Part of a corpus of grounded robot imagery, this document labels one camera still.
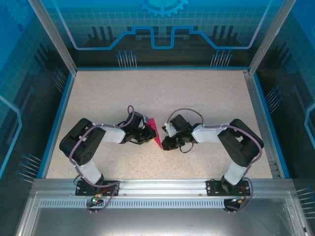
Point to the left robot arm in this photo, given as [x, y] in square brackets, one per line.
[83, 142]

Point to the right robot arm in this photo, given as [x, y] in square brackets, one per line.
[241, 140]

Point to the aluminium mounting rail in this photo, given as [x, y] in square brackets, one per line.
[162, 186]

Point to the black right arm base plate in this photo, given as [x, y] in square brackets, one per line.
[212, 188]

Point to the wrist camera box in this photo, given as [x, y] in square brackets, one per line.
[169, 129]
[145, 119]

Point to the aluminium frame post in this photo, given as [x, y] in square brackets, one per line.
[57, 37]
[270, 37]

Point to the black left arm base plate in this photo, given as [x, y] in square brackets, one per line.
[82, 190]

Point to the shiny metal sheet tray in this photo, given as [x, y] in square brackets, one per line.
[157, 221]

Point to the aluminium table side rail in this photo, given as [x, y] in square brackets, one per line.
[259, 110]

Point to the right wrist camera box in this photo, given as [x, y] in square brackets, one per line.
[169, 129]

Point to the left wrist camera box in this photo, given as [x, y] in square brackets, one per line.
[145, 119]

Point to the pink square paper sheet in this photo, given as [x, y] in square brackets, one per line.
[153, 122]

